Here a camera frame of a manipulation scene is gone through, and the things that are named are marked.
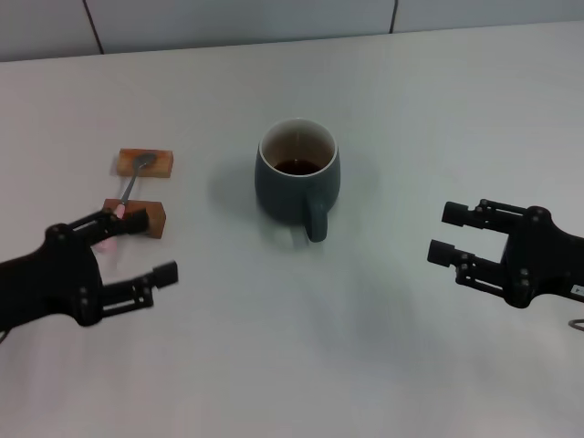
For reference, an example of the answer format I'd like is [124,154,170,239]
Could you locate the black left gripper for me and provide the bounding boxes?
[0,207,180,335]

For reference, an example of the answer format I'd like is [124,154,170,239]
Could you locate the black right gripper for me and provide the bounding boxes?
[427,198,584,309]

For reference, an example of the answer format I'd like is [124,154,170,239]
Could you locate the pink handled metal spoon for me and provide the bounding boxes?
[93,153,158,253]

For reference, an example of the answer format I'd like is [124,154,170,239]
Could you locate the grey ceramic cup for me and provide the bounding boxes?
[254,117,341,244]

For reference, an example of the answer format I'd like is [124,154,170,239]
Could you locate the light wooden block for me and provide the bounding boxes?
[116,148,176,179]

